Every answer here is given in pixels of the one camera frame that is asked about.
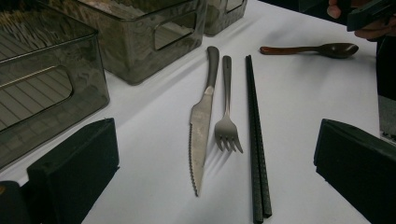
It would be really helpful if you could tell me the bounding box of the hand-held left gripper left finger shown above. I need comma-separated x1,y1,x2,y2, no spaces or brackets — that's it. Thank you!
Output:
26,118,120,224

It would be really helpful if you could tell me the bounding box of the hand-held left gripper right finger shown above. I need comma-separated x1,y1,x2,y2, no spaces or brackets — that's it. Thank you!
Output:
313,119,396,224

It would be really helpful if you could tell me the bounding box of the brown wooden spoon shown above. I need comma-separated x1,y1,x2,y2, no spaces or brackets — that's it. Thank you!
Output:
259,42,360,60

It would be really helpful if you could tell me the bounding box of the smoky clear plastic bin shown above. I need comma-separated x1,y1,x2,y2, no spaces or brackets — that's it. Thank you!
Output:
43,0,208,86
0,0,111,172
204,0,249,37

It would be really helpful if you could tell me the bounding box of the black chopstick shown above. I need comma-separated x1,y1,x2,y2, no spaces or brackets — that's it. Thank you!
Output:
245,55,265,224
247,55,273,218

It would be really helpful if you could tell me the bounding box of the steel serrated table knife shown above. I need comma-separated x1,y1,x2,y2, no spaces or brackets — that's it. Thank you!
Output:
189,46,220,198

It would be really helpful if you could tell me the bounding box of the steel fork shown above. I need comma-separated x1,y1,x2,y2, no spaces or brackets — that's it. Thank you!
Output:
214,55,244,154

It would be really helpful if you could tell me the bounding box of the white table cover board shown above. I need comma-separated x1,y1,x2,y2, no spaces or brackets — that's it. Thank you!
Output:
0,0,396,224

